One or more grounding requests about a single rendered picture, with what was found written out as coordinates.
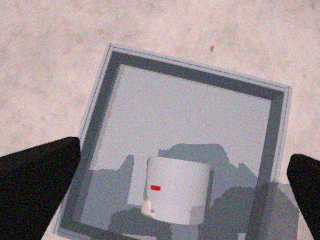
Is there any grey square tray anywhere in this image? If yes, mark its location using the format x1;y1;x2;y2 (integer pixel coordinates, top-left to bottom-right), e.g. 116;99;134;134
51;43;293;240

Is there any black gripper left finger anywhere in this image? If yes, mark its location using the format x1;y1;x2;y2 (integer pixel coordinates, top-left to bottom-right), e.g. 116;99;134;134
0;136;81;240

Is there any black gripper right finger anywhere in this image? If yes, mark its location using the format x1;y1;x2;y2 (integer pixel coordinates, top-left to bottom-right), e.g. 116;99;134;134
287;153;320;240

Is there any white round cartridge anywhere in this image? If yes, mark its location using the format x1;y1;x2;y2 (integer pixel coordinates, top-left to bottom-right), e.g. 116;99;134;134
141;156;211;225

